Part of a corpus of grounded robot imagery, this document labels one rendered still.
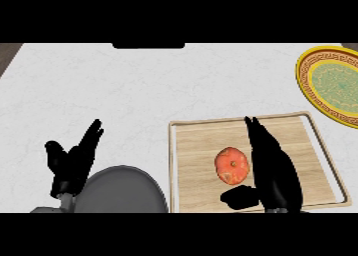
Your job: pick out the yellow and green plate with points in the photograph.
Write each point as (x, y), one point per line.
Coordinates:
(340, 85)

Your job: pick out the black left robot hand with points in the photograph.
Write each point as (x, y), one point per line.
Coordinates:
(71, 163)

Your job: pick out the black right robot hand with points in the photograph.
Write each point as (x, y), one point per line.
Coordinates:
(274, 173)

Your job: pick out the orange squash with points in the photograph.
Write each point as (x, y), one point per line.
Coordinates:
(231, 166)

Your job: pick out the pale wooden tray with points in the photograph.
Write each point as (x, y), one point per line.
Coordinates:
(197, 156)

